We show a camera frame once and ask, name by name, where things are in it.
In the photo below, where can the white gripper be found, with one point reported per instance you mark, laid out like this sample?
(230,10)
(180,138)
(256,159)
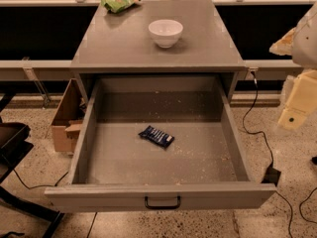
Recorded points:
(306,42)

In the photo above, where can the blue rxbar blueberry wrapper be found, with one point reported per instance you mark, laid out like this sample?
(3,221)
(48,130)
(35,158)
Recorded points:
(157,137)

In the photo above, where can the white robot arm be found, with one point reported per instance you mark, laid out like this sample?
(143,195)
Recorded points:
(301,44)

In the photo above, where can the open grey top drawer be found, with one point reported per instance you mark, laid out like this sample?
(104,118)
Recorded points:
(114,169)

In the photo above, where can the grey cabinet counter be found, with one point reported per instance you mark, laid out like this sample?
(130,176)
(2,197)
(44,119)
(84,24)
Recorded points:
(122,43)

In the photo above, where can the black power adapter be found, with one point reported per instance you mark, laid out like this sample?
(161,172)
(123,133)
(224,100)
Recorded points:
(271,175)

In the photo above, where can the white ceramic bowl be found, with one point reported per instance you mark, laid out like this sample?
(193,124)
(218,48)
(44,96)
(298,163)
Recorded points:
(165,33)

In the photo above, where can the green chip bag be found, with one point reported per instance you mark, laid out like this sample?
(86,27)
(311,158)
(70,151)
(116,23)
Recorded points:
(117,6)

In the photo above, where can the brown cardboard box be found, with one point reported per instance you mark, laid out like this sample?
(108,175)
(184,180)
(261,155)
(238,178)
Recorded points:
(68,118)

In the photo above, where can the black drawer handle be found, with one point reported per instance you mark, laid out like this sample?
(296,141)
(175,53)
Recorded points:
(163,203)

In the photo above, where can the black chair frame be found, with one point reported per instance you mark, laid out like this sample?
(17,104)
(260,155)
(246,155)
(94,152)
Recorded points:
(42,166)

